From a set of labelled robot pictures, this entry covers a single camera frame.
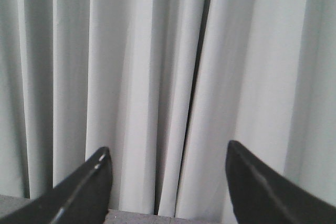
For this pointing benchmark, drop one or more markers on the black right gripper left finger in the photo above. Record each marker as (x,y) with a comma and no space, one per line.
(83,197)

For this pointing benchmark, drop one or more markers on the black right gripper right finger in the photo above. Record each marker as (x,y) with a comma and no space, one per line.
(260,195)

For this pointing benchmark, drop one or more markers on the light grey pleated curtain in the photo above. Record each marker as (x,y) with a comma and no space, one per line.
(165,85)

